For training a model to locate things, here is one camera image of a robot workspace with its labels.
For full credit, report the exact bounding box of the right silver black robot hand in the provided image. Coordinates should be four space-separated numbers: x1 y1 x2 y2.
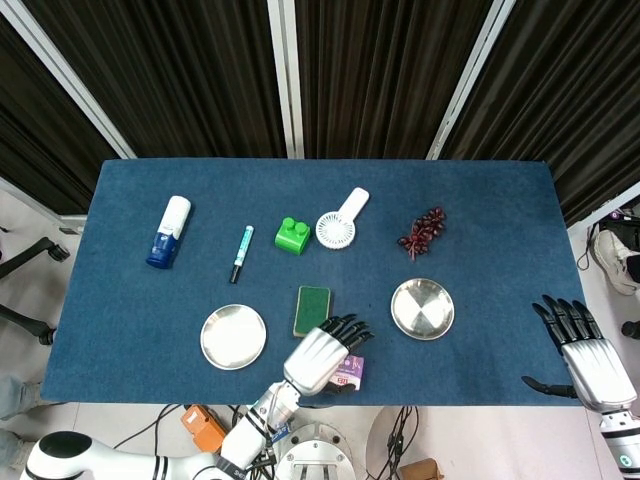
521 294 639 414

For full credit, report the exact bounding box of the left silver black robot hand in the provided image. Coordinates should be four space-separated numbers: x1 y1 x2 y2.
283 313 375 398

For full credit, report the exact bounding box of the purple and white box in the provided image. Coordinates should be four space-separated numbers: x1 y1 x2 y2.
332 353 367 394

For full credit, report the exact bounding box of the yellow sponge with green pad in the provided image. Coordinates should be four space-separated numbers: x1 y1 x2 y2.
292 285 332 339

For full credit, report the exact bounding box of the grey round robot base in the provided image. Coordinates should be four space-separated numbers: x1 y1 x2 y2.
274 422 351 480

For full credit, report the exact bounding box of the round stainless steel plate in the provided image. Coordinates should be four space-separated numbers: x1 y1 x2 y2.
199 303 268 371
390 277 456 342

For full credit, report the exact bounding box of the white sneaker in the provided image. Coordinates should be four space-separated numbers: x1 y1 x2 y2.
592 228 640 296

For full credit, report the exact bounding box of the green toy building brick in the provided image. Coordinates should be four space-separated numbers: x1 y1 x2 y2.
274 216 312 256

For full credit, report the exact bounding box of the teal marker pen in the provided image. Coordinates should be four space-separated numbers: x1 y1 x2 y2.
229 224 255 285

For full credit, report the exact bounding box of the white handheld fan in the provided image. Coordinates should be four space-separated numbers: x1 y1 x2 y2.
315 187 371 251

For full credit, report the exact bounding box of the orange electric device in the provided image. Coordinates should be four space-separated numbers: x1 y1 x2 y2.
180 404 229 455

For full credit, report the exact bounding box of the brown cardboard box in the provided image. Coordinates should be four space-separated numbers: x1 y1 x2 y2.
398 457 445 480

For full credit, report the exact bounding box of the blue table cloth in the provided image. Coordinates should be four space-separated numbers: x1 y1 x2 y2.
39 158 612 407

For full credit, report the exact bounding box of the bunch of dark red grapes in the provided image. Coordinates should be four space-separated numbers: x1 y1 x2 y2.
397 206 448 262

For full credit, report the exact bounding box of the blue and white spray bottle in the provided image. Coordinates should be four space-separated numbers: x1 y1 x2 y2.
145 195 193 271

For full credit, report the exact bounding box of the black pleated curtain panel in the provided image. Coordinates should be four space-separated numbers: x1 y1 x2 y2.
0 14 121 216
442 0 640 226
294 0 494 160
22 0 289 160

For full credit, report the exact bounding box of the black office chair base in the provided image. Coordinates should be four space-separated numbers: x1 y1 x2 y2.
0 236 71 346

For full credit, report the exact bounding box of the black cable bundle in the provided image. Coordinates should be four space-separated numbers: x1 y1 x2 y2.
377 405 421 480

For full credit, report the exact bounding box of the white frame post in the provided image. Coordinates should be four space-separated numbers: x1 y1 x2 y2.
266 0 305 160
425 0 524 161
0 0 137 160

